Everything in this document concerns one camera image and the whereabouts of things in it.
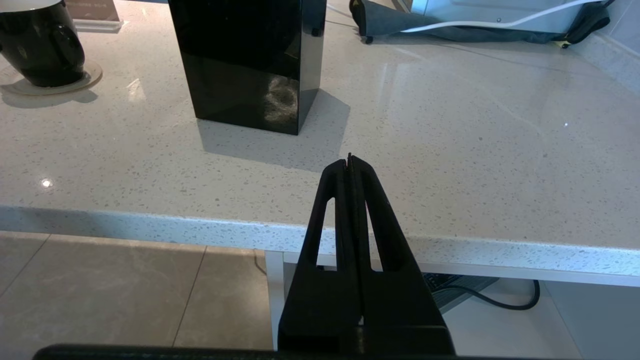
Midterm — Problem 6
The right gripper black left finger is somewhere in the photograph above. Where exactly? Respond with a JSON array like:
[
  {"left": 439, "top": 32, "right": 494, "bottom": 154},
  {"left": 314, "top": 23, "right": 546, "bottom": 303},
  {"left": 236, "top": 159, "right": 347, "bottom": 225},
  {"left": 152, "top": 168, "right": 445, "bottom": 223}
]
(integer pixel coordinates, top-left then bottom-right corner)
[{"left": 277, "top": 159, "right": 362, "bottom": 351}]

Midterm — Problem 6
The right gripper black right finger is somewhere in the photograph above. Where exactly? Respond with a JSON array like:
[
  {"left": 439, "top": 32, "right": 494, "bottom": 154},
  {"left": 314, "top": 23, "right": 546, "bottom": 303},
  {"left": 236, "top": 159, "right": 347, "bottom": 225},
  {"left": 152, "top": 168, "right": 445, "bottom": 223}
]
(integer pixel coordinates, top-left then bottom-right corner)
[{"left": 350, "top": 154, "right": 457, "bottom": 356}]

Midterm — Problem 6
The grey power strip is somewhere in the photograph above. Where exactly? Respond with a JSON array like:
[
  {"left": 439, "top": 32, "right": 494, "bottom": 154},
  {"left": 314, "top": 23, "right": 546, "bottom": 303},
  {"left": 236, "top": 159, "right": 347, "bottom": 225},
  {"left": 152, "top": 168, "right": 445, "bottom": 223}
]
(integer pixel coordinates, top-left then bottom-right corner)
[{"left": 422, "top": 272, "right": 501, "bottom": 313}]

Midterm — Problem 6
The black tissue box white lid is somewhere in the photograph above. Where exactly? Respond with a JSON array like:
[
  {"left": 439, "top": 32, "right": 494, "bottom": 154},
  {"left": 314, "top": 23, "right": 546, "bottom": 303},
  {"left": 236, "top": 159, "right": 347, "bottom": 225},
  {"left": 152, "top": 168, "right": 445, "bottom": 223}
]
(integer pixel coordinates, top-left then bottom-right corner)
[{"left": 167, "top": 0, "right": 327, "bottom": 136}]

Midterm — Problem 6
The dark grey cloth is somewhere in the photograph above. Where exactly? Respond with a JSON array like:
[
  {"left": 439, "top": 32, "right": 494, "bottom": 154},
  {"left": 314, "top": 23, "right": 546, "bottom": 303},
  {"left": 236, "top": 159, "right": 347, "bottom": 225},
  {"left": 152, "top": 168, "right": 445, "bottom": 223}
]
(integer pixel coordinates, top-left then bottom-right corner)
[{"left": 349, "top": 0, "right": 612, "bottom": 48}]

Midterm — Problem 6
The silver microwave oven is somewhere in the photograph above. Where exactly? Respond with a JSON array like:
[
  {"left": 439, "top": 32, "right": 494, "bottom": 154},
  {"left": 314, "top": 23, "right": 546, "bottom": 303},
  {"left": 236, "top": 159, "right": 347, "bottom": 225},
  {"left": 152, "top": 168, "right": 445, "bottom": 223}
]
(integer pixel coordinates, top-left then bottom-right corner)
[{"left": 410, "top": 0, "right": 588, "bottom": 23}]

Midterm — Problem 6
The round white coaster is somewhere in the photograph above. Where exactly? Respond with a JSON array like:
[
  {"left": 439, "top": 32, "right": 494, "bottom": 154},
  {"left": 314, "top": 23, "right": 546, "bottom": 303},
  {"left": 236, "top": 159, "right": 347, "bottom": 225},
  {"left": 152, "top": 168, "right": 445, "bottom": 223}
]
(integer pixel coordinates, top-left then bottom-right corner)
[{"left": 0, "top": 60, "right": 104, "bottom": 97}]

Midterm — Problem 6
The beige QR code sign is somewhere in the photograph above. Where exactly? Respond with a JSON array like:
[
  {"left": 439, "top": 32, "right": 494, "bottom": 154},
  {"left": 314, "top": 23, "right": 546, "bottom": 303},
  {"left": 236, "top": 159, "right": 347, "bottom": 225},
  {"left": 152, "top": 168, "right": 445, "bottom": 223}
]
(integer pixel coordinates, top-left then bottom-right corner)
[{"left": 65, "top": 0, "right": 123, "bottom": 33}]

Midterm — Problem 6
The black mug white inside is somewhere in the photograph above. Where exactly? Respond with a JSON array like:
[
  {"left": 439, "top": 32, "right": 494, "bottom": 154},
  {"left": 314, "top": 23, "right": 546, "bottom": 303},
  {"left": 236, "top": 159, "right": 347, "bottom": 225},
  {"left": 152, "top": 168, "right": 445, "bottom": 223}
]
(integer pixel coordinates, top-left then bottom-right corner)
[{"left": 0, "top": 0, "right": 87, "bottom": 88}]

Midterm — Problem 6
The black cable under table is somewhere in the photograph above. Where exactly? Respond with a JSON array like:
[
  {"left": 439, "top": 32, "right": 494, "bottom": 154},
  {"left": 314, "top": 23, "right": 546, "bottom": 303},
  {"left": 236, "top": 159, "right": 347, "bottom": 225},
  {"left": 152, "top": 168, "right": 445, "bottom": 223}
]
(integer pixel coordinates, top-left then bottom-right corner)
[{"left": 452, "top": 279, "right": 541, "bottom": 311}]

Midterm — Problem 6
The white cable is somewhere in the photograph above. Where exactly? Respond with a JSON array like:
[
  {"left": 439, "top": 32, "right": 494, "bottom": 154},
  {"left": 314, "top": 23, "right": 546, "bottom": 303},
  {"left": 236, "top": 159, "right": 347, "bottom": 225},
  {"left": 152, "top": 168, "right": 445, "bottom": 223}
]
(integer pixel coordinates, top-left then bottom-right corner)
[{"left": 400, "top": 0, "right": 601, "bottom": 33}]

